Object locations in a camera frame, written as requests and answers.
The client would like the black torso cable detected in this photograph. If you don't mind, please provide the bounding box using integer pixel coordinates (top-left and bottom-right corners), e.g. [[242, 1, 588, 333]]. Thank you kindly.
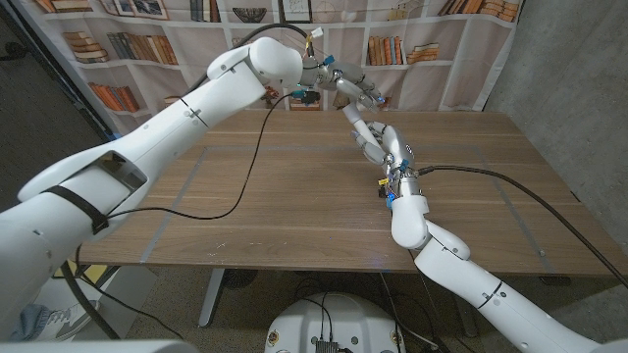
[[298, 292, 336, 344]]

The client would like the printed bookshelf backdrop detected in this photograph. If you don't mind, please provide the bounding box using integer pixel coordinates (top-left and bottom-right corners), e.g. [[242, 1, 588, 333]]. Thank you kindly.
[[9, 0, 526, 153]]

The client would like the dark grey partition panel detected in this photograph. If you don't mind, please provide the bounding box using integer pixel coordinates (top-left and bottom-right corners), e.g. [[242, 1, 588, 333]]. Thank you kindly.
[[0, 9, 119, 187]]

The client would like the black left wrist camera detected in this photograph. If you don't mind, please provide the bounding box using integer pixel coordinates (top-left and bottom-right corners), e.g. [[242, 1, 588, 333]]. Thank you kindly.
[[291, 89, 322, 106]]

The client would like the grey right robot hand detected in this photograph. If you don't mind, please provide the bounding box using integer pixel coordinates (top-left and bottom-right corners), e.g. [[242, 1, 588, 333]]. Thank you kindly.
[[350, 121, 424, 199]]

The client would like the grey table leg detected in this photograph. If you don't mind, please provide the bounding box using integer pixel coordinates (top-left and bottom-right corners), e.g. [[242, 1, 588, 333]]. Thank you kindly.
[[198, 268, 227, 328], [448, 293, 480, 338]]

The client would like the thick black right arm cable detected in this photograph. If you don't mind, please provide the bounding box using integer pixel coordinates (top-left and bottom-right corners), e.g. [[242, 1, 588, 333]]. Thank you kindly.
[[416, 165, 628, 291]]

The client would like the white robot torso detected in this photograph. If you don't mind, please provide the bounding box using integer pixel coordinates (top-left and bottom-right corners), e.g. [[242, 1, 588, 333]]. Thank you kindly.
[[264, 292, 407, 353]]

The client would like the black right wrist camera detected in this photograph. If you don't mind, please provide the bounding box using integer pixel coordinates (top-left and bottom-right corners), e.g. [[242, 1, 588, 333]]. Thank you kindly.
[[377, 185, 396, 210]]

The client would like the white sneaker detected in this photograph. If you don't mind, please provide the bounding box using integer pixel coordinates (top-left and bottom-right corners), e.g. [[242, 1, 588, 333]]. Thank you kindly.
[[36, 299, 102, 342]]

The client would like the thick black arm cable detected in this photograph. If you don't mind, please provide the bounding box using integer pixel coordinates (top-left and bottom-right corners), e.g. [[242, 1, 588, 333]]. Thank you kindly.
[[416, 165, 628, 291], [188, 23, 315, 94]]

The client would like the person's leg in jeans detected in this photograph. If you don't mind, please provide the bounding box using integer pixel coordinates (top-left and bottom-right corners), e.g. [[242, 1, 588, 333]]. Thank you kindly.
[[9, 303, 51, 342]]

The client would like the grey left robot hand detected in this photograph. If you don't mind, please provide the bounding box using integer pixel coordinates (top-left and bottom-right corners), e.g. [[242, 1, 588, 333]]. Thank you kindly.
[[299, 59, 387, 112]]

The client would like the yellow flat object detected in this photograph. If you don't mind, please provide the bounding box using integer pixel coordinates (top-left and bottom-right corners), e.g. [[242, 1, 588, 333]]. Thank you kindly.
[[76, 264, 109, 283]]

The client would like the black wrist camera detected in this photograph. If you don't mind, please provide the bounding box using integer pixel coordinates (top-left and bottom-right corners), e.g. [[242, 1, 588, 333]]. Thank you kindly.
[[377, 185, 396, 210], [291, 89, 322, 106]]

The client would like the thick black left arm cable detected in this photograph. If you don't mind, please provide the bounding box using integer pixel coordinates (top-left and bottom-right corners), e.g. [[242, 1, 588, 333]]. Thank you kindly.
[[188, 23, 315, 94]]

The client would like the white PVC connector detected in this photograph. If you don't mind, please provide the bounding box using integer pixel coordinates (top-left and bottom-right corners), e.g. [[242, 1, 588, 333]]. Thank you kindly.
[[341, 101, 364, 126]]

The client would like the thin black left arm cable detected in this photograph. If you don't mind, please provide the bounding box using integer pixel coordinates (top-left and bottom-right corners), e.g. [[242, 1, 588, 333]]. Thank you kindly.
[[105, 92, 295, 222]]

